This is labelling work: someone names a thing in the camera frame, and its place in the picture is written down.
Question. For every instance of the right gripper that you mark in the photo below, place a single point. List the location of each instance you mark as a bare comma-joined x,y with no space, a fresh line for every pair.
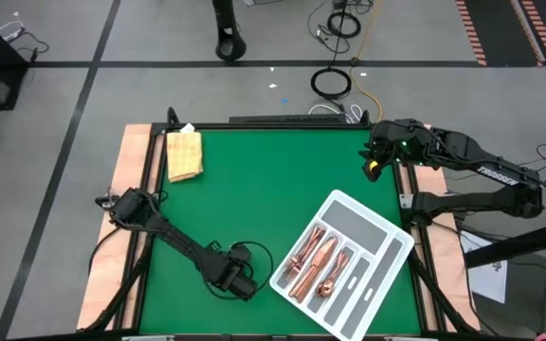
389,139

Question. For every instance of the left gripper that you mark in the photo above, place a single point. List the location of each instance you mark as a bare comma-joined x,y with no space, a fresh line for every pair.
228,274

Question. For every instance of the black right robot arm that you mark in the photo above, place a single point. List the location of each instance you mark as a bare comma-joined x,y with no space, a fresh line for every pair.
472,163

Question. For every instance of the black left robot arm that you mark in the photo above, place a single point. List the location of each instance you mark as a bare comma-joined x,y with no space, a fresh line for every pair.
178,239

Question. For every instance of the black power strip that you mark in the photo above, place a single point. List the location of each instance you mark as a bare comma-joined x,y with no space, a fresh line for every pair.
287,119

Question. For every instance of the green table mat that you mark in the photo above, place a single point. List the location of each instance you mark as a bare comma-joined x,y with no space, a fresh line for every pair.
263,189

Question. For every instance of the white cutlery tray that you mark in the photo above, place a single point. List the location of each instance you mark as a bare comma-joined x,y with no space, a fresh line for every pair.
372,265

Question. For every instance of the yellow folded cloth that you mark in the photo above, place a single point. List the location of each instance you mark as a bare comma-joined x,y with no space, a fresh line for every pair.
185,156

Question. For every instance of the white cloth tag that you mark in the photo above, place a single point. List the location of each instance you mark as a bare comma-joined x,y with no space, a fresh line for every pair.
187,127

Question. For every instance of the black metal beam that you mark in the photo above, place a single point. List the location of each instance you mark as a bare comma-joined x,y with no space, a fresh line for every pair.
515,244

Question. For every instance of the white paper sheet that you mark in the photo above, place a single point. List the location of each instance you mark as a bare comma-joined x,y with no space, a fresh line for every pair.
486,284

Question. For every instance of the pink object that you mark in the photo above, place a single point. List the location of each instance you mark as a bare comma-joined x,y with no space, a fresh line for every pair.
544,337

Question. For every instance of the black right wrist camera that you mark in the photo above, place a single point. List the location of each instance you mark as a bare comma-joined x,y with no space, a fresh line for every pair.
373,170

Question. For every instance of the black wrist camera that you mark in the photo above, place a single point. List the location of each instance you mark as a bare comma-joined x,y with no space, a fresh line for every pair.
373,170
240,256

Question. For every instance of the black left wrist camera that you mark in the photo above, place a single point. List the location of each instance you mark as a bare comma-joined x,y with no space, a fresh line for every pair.
240,256

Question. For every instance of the silver mount plate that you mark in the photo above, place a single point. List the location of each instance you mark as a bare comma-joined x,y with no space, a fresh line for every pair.
405,200
103,201

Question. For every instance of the black aluminium table frame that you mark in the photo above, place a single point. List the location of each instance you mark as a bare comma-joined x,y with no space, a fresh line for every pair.
301,126

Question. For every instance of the silver metal bracket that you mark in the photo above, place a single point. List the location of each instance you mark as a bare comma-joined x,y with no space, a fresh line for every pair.
147,338
410,338

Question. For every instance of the black pedestal stand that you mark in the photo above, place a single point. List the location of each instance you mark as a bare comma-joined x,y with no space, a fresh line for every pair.
225,14

